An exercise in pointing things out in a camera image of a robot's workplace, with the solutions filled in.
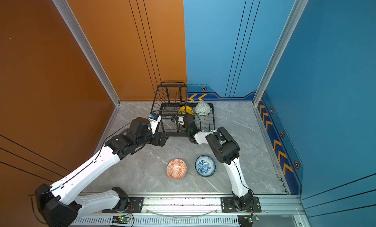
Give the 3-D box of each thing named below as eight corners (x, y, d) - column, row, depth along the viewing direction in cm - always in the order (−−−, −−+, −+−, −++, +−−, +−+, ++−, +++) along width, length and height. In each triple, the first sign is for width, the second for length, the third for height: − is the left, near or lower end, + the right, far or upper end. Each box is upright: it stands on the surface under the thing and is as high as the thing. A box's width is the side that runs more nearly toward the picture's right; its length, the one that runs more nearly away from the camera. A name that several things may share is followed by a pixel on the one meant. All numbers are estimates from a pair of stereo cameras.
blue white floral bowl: (202, 181, 82) (202, 177, 77) (192, 166, 88) (192, 161, 82) (217, 170, 86) (218, 166, 81) (207, 157, 92) (208, 152, 86)
